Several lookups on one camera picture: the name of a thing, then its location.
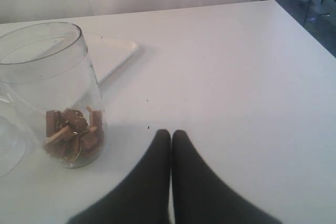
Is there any clear plastic shaker cup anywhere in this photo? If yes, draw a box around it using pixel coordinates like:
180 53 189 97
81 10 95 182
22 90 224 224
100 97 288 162
1 22 106 168

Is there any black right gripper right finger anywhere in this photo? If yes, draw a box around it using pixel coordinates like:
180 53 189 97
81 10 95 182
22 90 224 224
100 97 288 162
172 130 280 223

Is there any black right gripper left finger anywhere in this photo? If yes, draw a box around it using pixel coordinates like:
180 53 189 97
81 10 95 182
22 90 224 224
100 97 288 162
68 130 171 223

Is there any clear dome shaker lid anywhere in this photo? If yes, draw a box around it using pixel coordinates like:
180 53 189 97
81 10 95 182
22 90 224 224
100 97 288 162
1 97 27 178

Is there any white rectangular tray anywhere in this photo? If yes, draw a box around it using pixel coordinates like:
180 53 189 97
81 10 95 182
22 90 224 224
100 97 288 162
84 33 139 84

